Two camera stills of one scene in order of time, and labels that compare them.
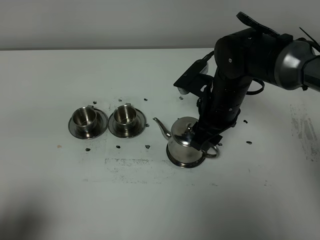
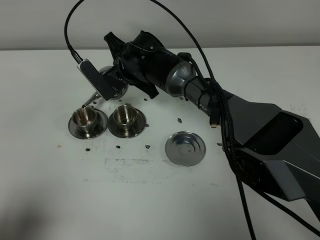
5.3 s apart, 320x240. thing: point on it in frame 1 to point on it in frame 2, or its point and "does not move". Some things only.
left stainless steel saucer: (101, 125) does not move
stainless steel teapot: (180, 151) to (123, 92)
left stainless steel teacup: (85, 119) does not move
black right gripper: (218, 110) to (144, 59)
